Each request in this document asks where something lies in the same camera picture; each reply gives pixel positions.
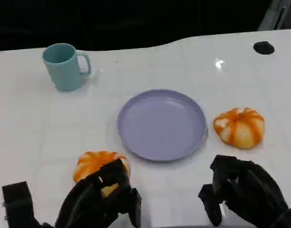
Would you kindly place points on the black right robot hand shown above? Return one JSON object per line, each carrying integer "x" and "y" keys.
{"x": 254, "y": 190}

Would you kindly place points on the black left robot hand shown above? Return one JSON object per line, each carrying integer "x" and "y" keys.
{"x": 88, "y": 202}

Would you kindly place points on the orange striped toy bread roll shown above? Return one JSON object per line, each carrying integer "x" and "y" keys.
{"x": 91, "y": 162}
{"x": 240, "y": 129}

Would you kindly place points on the lilac plate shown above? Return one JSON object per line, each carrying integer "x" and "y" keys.
{"x": 159, "y": 126}

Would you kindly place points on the pale green mug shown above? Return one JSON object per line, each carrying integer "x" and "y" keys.
{"x": 64, "y": 73}

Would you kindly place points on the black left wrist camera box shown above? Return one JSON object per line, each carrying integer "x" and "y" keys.
{"x": 17, "y": 202}

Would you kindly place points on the grey metal frame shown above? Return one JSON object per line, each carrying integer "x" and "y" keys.
{"x": 272, "y": 14}

